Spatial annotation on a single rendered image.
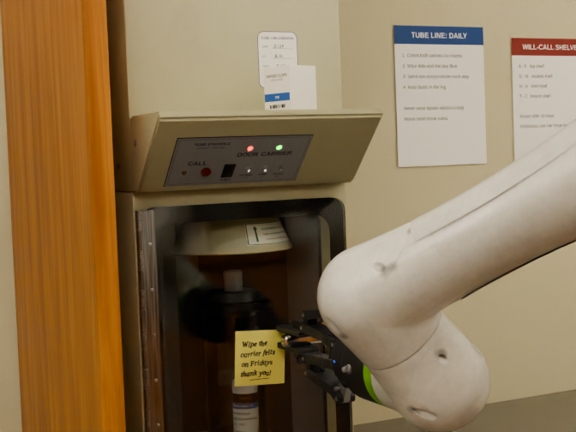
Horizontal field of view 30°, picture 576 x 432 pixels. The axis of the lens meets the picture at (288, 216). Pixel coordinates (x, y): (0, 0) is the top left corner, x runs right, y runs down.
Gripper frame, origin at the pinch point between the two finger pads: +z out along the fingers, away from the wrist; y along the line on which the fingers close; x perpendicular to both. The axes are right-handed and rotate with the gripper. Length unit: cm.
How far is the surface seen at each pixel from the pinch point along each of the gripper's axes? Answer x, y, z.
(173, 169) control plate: 17.1, 24.0, -0.9
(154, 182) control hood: 19.2, 22.5, 0.8
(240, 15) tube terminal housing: 4.4, 44.6, 4.5
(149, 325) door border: 19.9, 3.6, 3.4
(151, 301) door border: 19.5, 6.7, 3.4
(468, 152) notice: -63, 25, 47
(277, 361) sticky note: 1.6, -3.5, 3.4
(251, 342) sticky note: 5.4, -0.4, 3.4
